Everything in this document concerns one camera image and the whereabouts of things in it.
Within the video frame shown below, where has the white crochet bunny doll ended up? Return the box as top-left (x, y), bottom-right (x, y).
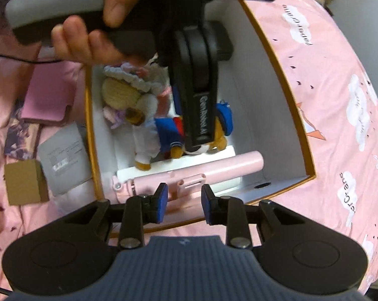
top-left (100, 60), bottom-right (172, 130)

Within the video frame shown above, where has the pink wallet case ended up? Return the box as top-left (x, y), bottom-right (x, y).
top-left (20, 63), bottom-right (87, 127)

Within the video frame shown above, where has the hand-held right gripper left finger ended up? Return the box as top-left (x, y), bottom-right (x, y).
top-left (64, 182), bottom-right (169, 249)

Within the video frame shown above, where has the grey flat packet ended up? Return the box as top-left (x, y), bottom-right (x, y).
top-left (38, 122), bottom-right (94, 197)

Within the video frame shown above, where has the small brown cardboard box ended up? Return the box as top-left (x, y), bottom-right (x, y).
top-left (3, 159), bottom-right (50, 206)

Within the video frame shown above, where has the white box with orange rim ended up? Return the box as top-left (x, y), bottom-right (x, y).
top-left (83, 0), bottom-right (317, 239)

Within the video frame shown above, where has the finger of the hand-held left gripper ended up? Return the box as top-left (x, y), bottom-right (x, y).
top-left (173, 85), bottom-right (219, 155)

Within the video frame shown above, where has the purple printed booklet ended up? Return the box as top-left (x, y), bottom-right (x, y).
top-left (3, 122), bottom-right (43, 161)

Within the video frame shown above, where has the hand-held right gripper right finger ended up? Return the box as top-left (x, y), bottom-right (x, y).
top-left (200, 184), bottom-right (303, 249)

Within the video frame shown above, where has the pink cylindrical device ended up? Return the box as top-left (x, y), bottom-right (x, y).
top-left (112, 151), bottom-right (265, 211)

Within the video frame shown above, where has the plush dog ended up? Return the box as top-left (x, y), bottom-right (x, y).
top-left (133, 100), bottom-right (234, 172)

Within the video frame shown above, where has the person's left hand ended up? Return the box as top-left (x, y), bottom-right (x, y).
top-left (50, 0), bottom-right (158, 67)

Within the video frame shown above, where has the white rectangular box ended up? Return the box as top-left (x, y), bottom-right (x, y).
top-left (116, 145), bottom-right (243, 202)

